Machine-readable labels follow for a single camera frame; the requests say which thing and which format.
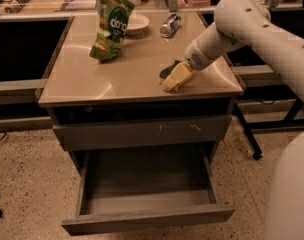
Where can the green and yellow sponge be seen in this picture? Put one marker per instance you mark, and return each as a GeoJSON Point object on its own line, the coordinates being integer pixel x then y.
{"type": "Point", "coordinates": [166, 71]}

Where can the closed top drawer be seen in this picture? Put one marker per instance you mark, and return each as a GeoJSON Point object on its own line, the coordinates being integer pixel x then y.
{"type": "Point", "coordinates": [138, 133]}

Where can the grey drawer cabinet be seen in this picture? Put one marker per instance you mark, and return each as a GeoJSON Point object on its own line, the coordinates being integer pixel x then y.
{"type": "Point", "coordinates": [82, 90]}

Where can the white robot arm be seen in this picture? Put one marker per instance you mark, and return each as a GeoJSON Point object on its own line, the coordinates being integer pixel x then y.
{"type": "Point", "coordinates": [244, 22]}

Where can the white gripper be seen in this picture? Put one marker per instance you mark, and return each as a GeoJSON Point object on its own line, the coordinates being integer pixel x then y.
{"type": "Point", "coordinates": [196, 58]}

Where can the green snack bag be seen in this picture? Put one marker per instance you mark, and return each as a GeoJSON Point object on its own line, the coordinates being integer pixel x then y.
{"type": "Point", "coordinates": [114, 19]}

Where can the open middle drawer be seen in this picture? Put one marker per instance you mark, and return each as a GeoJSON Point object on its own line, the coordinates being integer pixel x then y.
{"type": "Point", "coordinates": [133, 189]}

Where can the silver soda can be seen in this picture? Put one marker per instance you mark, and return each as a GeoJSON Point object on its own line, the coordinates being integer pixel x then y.
{"type": "Point", "coordinates": [171, 24]}

